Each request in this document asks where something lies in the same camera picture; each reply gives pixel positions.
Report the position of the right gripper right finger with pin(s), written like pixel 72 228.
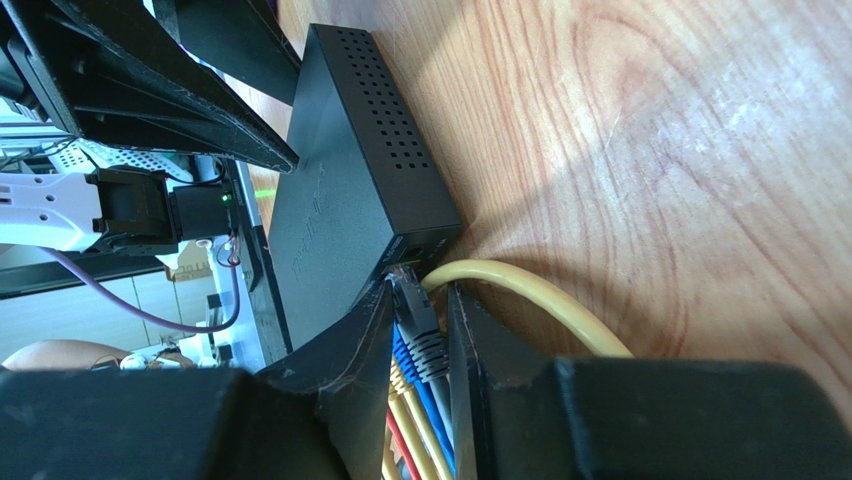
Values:
pixel 519 414

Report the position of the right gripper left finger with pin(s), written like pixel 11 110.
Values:
pixel 318 413

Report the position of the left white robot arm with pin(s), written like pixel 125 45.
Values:
pixel 127 210

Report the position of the black network switch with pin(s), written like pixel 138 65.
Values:
pixel 366 194

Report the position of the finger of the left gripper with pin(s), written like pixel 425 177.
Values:
pixel 241 38
pixel 108 72

